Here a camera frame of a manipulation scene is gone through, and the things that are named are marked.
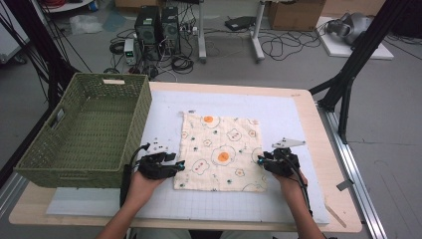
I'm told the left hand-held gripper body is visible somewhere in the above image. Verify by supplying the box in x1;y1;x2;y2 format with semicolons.
137;136;177;181

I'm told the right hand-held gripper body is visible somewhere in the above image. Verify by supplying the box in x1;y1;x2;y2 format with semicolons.
264;137;307;178

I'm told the egg print cloth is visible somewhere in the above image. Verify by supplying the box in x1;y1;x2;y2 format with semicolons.
173;112;269;193

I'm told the person's left hand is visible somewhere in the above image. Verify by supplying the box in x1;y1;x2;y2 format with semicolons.
126;170;167;204

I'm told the person's right hand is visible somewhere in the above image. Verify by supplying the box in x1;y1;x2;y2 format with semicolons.
271;168;309;197

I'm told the white grid mat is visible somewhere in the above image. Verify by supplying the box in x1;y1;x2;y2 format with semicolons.
46;90;331;225

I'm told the green woven basket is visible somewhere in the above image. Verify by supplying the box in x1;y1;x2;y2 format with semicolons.
13;72;153;189

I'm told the wooden stick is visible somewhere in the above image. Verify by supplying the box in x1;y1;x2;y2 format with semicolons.
324;203;348;229

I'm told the white power supply unit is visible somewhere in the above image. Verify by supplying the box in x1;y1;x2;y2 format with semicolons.
122;37;138;66

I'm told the white desk leg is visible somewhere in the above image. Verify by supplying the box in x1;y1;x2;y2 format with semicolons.
250;0;267;64
197;0;208;65

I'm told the black computer tower green sticker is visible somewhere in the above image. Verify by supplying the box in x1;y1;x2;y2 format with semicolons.
133;5;162;61

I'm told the white floor board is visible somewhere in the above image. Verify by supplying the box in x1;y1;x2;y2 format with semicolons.
316;16;395;61

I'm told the black flat box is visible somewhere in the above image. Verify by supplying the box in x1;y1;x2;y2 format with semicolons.
224;15;258;32

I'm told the brown cardboard box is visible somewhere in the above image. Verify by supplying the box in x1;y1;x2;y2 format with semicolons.
267;0;328;32

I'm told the grey headset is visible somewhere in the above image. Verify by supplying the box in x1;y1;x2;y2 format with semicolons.
325;12;374;46

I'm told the clear plastic bag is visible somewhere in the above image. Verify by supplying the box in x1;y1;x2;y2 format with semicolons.
69;14;105;36

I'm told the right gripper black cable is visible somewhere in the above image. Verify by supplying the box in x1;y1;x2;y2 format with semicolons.
278;148;315;217

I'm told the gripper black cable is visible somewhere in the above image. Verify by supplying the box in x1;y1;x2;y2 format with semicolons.
119;141;151;207
278;148;315;217

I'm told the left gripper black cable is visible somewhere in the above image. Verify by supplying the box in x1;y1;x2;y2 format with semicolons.
119;141;151;207

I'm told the grey metal bracket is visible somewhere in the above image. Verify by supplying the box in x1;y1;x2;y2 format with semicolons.
335;178;355;192

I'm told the aluminium rail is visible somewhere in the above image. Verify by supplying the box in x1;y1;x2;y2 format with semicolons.
317;105;388;239

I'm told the coiled black cable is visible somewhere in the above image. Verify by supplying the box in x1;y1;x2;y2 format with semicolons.
170;54;195;75

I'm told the tangle of floor cables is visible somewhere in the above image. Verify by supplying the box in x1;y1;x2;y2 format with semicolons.
258;27;328;62

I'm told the black frame stand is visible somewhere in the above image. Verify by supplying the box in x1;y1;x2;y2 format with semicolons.
308;0;414;144
0;0;81;113

